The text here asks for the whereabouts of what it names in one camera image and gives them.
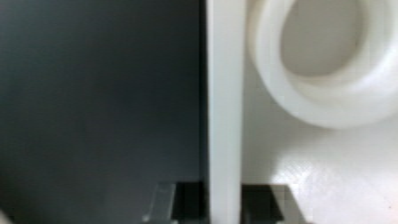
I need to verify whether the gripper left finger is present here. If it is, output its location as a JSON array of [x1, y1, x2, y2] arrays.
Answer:
[[145, 182, 209, 224]]

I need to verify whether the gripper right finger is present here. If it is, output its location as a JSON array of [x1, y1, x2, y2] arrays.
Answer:
[[241, 184, 303, 224]]

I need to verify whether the white square table top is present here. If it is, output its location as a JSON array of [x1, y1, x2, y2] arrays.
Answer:
[[207, 0, 398, 224]]

